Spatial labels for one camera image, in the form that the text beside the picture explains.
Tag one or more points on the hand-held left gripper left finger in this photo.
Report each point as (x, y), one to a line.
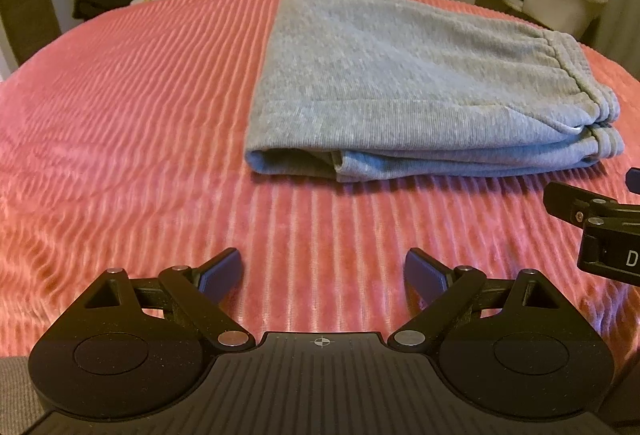
(222, 272)

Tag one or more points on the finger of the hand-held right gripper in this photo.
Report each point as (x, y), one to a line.
(570, 200)
(634, 179)

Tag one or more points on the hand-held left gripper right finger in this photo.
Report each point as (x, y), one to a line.
(422, 272)

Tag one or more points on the grey pants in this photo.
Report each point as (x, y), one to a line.
(400, 80)

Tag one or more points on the pink ribbed bed blanket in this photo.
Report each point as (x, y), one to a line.
(125, 125)

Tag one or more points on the white upholstered chair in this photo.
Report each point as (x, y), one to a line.
(560, 0)

